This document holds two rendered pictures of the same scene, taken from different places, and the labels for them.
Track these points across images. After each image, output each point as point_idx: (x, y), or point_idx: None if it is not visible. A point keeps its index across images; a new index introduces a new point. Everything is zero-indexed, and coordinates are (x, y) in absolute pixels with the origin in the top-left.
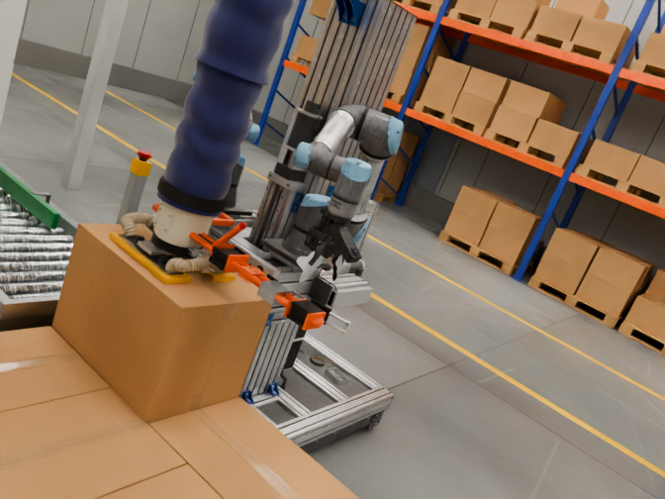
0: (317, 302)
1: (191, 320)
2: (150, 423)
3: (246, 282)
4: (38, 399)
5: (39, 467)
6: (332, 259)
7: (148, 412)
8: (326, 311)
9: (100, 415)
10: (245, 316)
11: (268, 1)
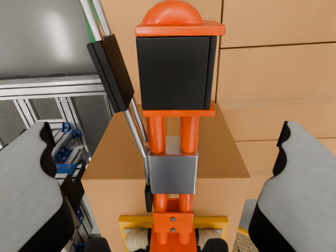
0: (118, 92)
1: (224, 164)
2: (214, 100)
3: (101, 212)
4: (266, 143)
5: (314, 86)
6: (74, 230)
7: (218, 106)
8: (108, 51)
9: (241, 119)
10: (132, 162)
11: None
